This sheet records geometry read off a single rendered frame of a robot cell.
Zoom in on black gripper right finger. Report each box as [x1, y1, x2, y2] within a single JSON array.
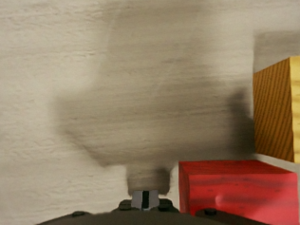
[[145, 190, 271, 225]]

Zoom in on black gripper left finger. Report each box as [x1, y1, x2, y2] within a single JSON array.
[[35, 191, 146, 225]]

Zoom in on wooden cube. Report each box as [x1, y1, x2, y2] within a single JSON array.
[[253, 56, 300, 163]]

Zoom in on red square block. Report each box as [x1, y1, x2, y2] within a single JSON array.
[[178, 159, 299, 225]]

